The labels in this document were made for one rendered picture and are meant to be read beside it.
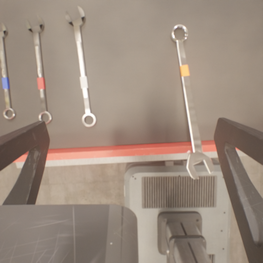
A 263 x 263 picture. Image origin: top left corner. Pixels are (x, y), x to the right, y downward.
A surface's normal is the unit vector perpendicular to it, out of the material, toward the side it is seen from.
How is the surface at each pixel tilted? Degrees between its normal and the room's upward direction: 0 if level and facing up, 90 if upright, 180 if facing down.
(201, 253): 90
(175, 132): 0
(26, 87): 0
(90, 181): 0
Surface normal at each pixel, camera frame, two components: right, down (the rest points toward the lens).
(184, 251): -0.01, -0.99
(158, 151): 0.00, 0.11
